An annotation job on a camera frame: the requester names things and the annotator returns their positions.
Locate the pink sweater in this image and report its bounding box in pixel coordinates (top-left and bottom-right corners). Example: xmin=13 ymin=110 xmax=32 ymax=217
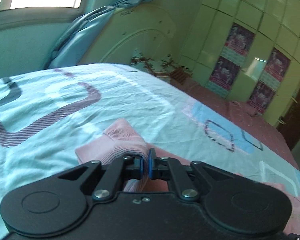
xmin=75 ymin=119 xmax=300 ymax=235

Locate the pink checked bedspread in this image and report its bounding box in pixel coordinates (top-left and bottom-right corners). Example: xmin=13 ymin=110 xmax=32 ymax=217
xmin=170 ymin=77 xmax=299 ymax=168

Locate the patterned pillow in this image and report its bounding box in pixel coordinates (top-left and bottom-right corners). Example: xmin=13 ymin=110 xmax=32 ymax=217
xmin=130 ymin=50 xmax=192 ymax=85

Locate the patterned light blue bedsheet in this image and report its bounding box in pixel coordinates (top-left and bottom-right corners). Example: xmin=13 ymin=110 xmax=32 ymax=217
xmin=0 ymin=64 xmax=300 ymax=239

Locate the folded pink cloth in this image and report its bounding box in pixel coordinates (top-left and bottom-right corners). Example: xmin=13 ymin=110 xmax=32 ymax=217
xmin=247 ymin=105 xmax=261 ymax=116

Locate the lower left poster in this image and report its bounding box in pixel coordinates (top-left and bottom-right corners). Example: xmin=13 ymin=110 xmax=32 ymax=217
xmin=209 ymin=56 xmax=241 ymax=91

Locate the poster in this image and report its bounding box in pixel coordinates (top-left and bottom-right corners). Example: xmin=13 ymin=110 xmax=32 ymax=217
xmin=264 ymin=48 xmax=290 ymax=82
xmin=225 ymin=23 xmax=255 ymax=56
xmin=209 ymin=56 xmax=241 ymax=91
xmin=247 ymin=81 xmax=275 ymax=114

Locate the lower right poster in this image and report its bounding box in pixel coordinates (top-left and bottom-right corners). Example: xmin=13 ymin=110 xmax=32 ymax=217
xmin=247 ymin=81 xmax=275 ymax=114

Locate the blue curtain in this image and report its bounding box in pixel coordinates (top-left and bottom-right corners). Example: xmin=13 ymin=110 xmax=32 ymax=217
xmin=44 ymin=0 xmax=153 ymax=69

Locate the cream arched headboard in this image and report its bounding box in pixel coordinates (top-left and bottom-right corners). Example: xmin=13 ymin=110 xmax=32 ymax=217
xmin=78 ymin=4 xmax=191 ymax=65

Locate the brown wooden door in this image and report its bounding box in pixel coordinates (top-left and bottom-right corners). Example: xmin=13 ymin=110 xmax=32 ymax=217
xmin=277 ymin=89 xmax=300 ymax=150

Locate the upper left poster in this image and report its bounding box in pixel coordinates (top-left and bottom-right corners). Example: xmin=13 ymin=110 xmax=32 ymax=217
xmin=225 ymin=23 xmax=255 ymax=56

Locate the cream wardrobe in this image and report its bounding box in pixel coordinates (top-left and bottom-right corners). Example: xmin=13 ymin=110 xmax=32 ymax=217
xmin=180 ymin=0 xmax=300 ymax=126

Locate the upper right poster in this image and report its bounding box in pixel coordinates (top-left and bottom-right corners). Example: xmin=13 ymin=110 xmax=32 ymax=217
xmin=264 ymin=48 xmax=290 ymax=82

